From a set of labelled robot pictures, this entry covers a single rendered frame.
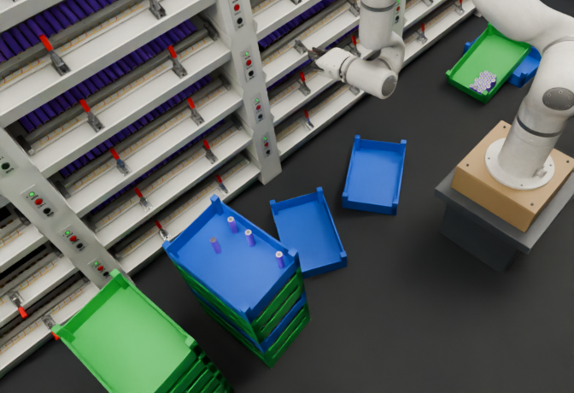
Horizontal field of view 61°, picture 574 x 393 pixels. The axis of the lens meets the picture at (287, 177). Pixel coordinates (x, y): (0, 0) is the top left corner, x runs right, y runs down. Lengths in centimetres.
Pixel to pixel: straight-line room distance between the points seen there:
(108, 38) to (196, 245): 58
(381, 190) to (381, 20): 78
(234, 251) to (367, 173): 79
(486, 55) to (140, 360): 184
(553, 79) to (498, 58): 115
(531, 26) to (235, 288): 93
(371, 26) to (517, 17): 35
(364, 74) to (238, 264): 64
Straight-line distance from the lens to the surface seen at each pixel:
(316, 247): 179
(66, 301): 182
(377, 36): 136
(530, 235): 158
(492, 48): 240
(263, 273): 131
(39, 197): 140
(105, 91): 139
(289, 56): 170
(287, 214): 186
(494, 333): 173
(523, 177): 154
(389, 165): 199
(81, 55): 127
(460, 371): 167
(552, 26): 130
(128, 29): 129
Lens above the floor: 158
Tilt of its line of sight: 53 degrees down
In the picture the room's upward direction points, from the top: 10 degrees counter-clockwise
